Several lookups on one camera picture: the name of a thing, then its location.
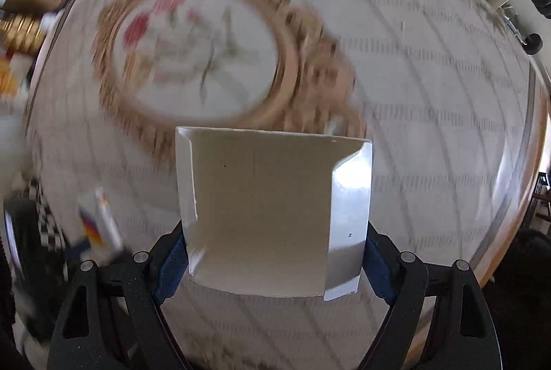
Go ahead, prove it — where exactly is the gold bottle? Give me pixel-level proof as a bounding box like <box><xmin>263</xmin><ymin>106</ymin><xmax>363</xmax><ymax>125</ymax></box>
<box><xmin>1</xmin><ymin>15</ymin><xmax>46</xmax><ymax>56</ymax></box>

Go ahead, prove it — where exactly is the striped white medicine box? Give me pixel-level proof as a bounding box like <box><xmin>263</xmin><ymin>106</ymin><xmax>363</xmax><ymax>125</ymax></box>
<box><xmin>77</xmin><ymin>186</ymin><xmax>124</xmax><ymax>262</ymax></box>

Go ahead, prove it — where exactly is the green white medicine box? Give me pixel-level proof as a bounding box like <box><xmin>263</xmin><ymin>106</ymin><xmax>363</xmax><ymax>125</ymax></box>
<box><xmin>175</xmin><ymin>127</ymin><xmax>373</xmax><ymax>301</ymax></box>

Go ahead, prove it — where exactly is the floral patterned tablecloth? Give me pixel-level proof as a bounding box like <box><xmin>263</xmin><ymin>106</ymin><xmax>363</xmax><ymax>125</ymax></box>
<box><xmin>20</xmin><ymin>0</ymin><xmax>550</xmax><ymax>370</ymax></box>

